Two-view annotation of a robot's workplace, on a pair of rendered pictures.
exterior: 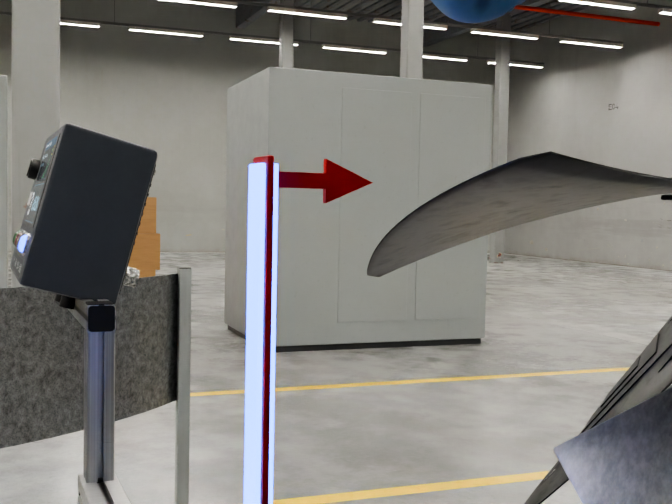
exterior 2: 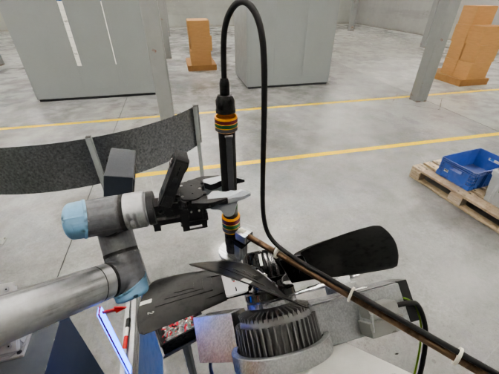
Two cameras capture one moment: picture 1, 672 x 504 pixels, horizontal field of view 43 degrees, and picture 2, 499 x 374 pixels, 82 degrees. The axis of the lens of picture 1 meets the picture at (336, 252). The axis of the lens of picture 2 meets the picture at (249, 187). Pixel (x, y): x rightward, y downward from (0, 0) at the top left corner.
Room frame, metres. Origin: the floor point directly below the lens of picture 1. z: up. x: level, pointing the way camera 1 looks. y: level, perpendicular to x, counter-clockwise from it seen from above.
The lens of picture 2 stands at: (0.08, -0.39, 1.86)
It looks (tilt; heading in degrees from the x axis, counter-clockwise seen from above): 34 degrees down; 8
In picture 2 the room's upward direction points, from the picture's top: straight up
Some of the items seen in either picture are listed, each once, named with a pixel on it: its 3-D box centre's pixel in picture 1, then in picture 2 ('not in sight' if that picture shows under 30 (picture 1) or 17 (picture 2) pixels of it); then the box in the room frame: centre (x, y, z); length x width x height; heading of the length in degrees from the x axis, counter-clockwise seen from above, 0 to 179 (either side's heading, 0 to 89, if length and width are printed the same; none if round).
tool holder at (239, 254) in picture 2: not in sight; (235, 240); (0.58, -0.29, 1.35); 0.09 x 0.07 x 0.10; 58
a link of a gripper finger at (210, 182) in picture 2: not in sight; (223, 188); (0.61, -0.26, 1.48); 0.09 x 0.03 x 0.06; 125
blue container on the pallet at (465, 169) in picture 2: not in sight; (474, 168); (3.08, -2.47, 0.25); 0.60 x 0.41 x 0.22; 118
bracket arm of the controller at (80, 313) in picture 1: (88, 306); not in sight; (1.03, 0.30, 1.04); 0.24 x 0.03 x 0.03; 23
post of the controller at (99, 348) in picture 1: (99, 391); not in sight; (0.93, 0.26, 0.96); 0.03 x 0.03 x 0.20; 23
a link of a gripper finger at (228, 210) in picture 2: not in sight; (229, 205); (0.55, -0.29, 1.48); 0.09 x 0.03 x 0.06; 101
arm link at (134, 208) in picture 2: not in sight; (138, 211); (0.51, -0.11, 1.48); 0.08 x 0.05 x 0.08; 23
